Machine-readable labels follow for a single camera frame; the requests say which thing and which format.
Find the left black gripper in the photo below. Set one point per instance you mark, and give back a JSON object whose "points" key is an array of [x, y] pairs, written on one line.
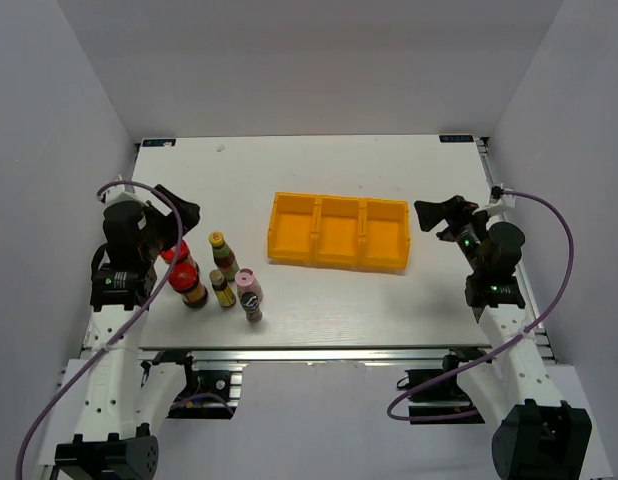
{"points": [[169, 221]]}

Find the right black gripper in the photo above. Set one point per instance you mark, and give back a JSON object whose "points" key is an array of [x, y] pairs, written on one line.
{"points": [[456, 209]]}

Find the red-lid jar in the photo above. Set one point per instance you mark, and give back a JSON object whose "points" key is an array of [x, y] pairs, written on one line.
{"points": [[185, 280], [184, 256]]}

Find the tall yellow-cap sauce bottle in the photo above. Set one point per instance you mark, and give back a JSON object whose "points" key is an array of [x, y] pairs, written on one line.
{"points": [[223, 256]]}

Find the red-lid jar front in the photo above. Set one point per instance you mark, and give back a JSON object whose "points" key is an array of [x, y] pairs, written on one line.
{"points": [[185, 280]]}

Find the pink-cap spice bottle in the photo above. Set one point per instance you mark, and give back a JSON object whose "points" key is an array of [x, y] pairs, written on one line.
{"points": [[246, 281]]}

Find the small beige-cap sauce bottle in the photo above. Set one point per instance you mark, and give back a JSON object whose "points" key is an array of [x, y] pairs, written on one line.
{"points": [[222, 290]]}

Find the black-cap spice bottle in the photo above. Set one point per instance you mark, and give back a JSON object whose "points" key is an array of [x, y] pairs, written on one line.
{"points": [[250, 303]]}

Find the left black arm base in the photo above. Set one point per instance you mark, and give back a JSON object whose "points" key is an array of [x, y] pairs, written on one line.
{"points": [[207, 393]]}

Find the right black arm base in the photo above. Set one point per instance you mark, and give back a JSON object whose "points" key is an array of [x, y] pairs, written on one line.
{"points": [[445, 398]]}

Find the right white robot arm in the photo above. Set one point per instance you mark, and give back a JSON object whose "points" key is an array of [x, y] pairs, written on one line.
{"points": [[536, 433]]}

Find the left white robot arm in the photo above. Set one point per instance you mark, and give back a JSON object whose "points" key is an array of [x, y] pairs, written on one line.
{"points": [[116, 434]]}

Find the yellow three-compartment bin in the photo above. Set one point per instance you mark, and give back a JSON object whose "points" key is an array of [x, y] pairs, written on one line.
{"points": [[339, 232]]}

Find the right blue table label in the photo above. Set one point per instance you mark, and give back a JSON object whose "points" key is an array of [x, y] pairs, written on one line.
{"points": [[456, 138]]}

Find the blue table label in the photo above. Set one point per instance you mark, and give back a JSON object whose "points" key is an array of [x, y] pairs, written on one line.
{"points": [[456, 138], [158, 143]]}

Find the left blue table label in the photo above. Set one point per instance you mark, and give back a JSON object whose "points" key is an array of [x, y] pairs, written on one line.
{"points": [[158, 143]]}

